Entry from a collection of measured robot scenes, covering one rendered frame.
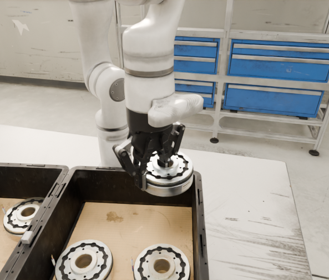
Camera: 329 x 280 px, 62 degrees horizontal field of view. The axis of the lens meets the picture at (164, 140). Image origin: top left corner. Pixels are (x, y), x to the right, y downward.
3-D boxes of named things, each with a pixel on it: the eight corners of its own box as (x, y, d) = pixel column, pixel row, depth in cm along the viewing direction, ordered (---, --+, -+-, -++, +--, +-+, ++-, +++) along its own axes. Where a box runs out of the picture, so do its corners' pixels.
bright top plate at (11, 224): (19, 197, 65) (18, 195, 65) (60, 199, 65) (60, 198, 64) (-6, 232, 57) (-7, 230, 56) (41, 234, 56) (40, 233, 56)
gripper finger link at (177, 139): (182, 125, 47) (171, 156, 49) (188, 126, 49) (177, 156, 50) (172, 119, 49) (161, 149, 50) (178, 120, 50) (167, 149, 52)
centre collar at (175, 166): (153, 156, 53) (153, 154, 53) (179, 158, 53) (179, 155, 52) (150, 172, 49) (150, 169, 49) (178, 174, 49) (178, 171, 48)
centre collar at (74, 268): (74, 251, 52) (73, 249, 52) (100, 250, 53) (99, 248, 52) (66, 275, 48) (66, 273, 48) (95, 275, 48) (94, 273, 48)
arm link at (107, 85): (135, 67, 65) (137, 127, 75) (112, 56, 71) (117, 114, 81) (101, 76, 60) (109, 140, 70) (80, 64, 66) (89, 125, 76)
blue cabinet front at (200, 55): (132, 99, 247) (127, 33, 217) (213, 107, 233) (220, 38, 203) (131, 100, 244) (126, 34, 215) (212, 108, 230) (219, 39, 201)
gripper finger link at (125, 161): (116, 141, 43) (131, 163, 47) (107, 149, 42) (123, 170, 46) (125, 149, 41) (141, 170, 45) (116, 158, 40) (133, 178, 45)
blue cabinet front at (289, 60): (222, 108, 231) (231, 38, 201) (315, 117, 217) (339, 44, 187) (222, 109, 229) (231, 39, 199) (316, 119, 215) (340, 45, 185)
